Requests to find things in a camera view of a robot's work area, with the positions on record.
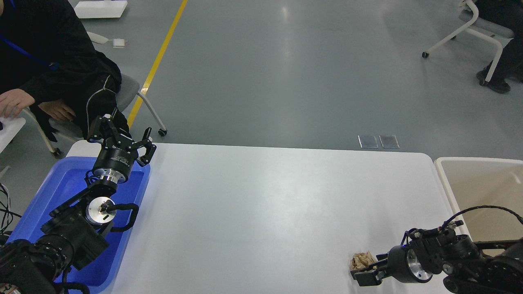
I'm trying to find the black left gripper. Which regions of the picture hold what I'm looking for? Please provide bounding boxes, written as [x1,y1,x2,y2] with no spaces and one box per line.
[86,116,157,184]

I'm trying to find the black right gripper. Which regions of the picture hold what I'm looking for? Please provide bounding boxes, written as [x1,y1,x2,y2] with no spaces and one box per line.
[350,245,433,287]

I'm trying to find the brown paper ball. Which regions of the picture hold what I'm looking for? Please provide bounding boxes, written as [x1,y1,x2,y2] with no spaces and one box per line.
[349,251,377,271]

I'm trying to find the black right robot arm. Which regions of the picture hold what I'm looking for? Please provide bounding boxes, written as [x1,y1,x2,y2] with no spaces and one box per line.
[349,207,523,294]

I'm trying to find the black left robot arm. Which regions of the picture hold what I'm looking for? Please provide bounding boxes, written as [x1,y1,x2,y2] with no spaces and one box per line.
[1,115,156,294]

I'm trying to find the small white floor object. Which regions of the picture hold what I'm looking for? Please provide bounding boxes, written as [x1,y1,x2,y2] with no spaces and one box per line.
[87,31,126,48]

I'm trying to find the person in black clothes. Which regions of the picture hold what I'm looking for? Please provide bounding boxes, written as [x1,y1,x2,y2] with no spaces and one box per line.
[0,0,129,141]

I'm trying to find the white side table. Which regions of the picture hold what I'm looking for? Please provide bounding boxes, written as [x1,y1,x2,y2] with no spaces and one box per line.
[0,117,26,153]

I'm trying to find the left metal floor plate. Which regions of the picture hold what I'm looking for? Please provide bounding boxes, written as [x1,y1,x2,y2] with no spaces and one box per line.
[358,135,379,149]

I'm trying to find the metal floor plate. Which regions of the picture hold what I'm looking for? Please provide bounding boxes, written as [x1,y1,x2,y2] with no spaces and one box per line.
[379,135,400,149]
[358,135,379,149]

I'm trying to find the right metal floor plate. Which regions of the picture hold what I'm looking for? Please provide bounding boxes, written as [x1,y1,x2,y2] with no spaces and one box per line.
[379,135,400,149]

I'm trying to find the beige plastic bin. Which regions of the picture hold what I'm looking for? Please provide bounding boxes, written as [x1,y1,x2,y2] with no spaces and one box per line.
[434,158,523,242]

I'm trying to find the blue plastic bin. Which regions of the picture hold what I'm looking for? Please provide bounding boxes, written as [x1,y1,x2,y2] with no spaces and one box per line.
[8,156,151,294]

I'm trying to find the white foam block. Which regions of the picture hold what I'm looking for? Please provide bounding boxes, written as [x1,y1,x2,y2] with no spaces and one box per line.
[74,0,128,19]

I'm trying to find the seated person black shoes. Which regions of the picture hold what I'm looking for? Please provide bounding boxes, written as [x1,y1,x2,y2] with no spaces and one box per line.
[470,0,523,94]

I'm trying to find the white chair right background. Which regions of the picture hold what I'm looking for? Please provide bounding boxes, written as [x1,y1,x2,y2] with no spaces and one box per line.
[422,0,515,86]

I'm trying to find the black cables left edge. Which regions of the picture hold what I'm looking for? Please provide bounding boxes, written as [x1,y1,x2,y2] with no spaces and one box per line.
[0,183,21,235]

